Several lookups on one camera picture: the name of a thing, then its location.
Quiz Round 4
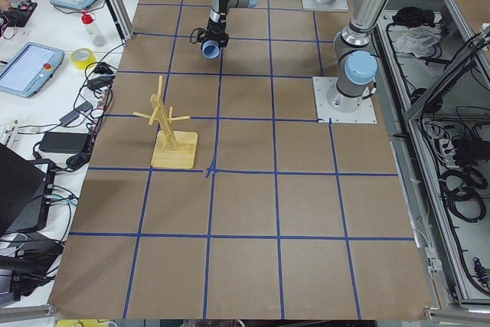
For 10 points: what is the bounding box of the light blue cup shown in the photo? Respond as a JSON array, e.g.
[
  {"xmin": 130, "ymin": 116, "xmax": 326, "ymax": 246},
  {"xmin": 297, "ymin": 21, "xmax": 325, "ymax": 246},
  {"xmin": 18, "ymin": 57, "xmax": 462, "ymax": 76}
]
[{"xmin": 201, "ymin": 40, "xmax": 221, "ymax": 60}]

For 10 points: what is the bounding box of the wooden cup rack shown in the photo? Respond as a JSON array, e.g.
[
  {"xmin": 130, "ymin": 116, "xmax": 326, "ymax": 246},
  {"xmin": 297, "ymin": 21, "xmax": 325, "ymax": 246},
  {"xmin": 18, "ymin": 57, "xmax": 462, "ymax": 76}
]
[{"xmin": 133, "ymin": 75, "xmax": 199, "ymax": 170}]

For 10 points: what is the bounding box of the black laptop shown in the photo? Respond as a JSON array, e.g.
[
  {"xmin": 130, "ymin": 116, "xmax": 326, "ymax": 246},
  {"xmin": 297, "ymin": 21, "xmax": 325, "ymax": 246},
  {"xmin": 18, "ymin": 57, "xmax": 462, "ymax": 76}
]
[{"xmin": 1, "ymin": 145, "xmax": 55, "ymax": 235}]

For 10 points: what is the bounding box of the black power adapter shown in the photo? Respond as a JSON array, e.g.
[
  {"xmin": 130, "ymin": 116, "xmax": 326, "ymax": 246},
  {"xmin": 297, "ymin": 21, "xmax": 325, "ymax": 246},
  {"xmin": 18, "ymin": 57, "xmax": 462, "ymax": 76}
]
[{"xmin": 39, "ymin": 132, "xmax": 90, "ymax": 154}]

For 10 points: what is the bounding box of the red cap squeeze bottle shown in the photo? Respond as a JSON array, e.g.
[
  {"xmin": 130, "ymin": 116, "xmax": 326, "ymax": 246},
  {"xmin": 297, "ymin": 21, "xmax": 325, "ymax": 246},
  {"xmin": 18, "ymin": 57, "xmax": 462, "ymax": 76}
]
[{"xmin": 81, "ymin": 11, "xmax": 106, "ymax": 47}]

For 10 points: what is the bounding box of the near teach pendant tablet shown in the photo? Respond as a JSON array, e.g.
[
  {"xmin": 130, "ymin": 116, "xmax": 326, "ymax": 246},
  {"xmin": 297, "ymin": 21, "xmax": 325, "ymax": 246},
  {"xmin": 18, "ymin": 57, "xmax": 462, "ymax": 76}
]
[{"xmin": 1, "ymin": 42, "xmax": 65, "ymax": 97}]

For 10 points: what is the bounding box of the yellow tape roll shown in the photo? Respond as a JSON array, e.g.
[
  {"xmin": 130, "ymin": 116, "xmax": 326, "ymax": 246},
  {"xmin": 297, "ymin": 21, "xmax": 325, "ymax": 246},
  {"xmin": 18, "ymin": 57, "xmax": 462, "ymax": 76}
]
[{"xmin": 70, "ymin": 47, "xmax": 96, "ymax": 70}]

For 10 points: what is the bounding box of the white crumpled cloth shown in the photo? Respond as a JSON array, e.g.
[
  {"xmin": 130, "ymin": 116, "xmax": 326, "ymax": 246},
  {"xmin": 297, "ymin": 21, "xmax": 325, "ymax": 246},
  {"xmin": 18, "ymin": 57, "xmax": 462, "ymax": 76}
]
[{"xmin": 394, "ymin": 25, "xmax": 443, "ymax": 58}]

